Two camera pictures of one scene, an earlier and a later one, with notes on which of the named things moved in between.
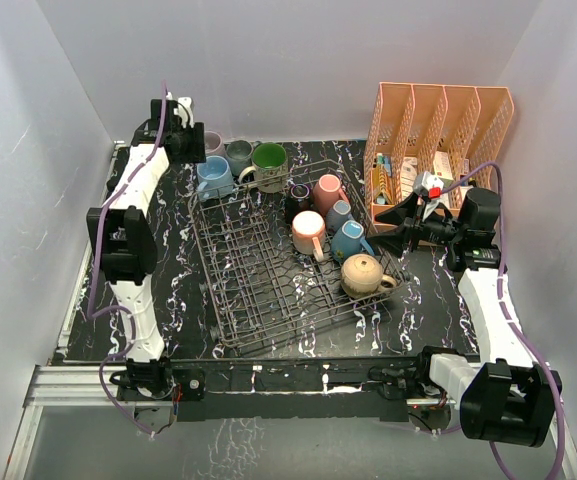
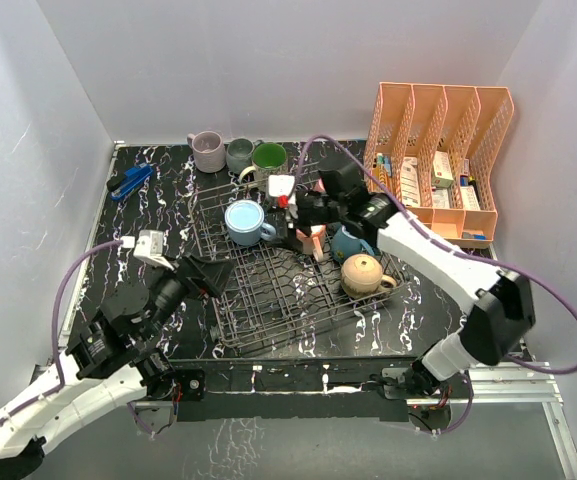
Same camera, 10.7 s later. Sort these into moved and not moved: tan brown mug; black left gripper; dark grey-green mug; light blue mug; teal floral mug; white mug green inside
Moved: black left gripper; light blue mug
Not moved: tan brown mug; white mug green inside; teal floral mug; dark grey-green mug
